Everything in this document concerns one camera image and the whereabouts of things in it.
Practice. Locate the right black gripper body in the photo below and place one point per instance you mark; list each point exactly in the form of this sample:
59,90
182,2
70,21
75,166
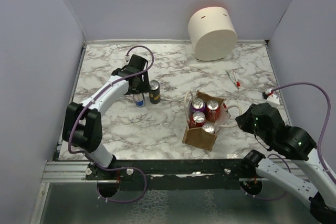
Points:
248,123

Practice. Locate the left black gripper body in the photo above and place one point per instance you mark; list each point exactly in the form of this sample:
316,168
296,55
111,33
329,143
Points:
143,86

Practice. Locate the blue and silver can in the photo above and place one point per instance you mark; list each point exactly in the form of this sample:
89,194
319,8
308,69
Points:
139,100

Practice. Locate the black and gold can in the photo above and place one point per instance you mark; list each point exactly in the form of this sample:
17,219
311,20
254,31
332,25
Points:
154,92

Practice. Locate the red soda can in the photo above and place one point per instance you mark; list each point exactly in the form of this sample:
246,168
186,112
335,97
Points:
197,119
212,110

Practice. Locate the brown canvas bag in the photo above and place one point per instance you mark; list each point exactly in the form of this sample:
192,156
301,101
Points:
197,137

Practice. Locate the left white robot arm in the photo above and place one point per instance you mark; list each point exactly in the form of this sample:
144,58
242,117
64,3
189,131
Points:
82,128

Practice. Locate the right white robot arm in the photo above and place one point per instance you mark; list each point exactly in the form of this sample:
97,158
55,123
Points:
294,143

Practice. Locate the red and white pen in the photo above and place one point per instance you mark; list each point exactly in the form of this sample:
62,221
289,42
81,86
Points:
236,81

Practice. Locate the silver top soda can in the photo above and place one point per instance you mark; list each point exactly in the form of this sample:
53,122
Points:
209,128

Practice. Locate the purple soda can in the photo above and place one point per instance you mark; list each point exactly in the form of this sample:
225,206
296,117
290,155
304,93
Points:
197,105

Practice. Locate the cream cylindrical container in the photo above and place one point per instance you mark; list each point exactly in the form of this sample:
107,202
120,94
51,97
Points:
212,33

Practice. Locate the black mounting rail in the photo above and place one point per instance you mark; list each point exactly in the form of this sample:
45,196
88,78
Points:
175,174

